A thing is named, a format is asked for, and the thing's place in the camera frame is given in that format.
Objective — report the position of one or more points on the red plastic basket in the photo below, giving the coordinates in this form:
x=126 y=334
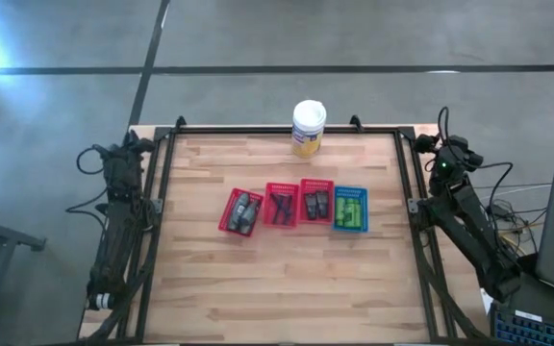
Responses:
x=316 y=184
x=281 y=188
x=224 y=226

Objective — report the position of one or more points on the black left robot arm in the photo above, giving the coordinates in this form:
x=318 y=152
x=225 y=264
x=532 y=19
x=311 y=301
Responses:
x=118 y=230

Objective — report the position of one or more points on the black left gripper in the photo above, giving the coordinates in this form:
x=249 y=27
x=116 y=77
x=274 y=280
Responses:
x=122 y=161

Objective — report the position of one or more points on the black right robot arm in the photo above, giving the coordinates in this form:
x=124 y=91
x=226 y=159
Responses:
x=474 y=235

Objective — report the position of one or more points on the white-lidded yellow wipes canister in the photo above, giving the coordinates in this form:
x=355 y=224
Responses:
x=309 y=120

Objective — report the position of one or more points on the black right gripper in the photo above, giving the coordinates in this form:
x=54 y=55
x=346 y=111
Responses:
x=452 y=154

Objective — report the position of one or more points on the blue plastic basket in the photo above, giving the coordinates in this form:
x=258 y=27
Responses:
x=350 y=192

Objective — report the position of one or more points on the black keyboard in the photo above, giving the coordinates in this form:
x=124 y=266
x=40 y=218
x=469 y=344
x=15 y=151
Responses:
x=532 y=334

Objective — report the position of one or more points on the black power adapter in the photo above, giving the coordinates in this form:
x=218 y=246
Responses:
x=498 y=210

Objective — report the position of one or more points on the green toiletry bottle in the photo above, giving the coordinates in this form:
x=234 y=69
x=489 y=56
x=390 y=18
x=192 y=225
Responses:
x=340 y=213
x=357 y=214
x=349 y=213

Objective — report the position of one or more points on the black floor stand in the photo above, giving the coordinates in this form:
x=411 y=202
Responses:
x=12 y=236

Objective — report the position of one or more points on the grey toiletry bottle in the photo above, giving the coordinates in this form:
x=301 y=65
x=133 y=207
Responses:
x=249 y=217
x=237 y=211

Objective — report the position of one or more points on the black table frame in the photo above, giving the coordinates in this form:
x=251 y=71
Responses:
x=258 y=130

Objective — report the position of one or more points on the black box with white label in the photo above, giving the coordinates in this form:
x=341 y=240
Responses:
x=546 y=300

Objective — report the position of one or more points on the black flat base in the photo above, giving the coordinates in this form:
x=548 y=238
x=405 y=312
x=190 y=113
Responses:
x=529 y=264

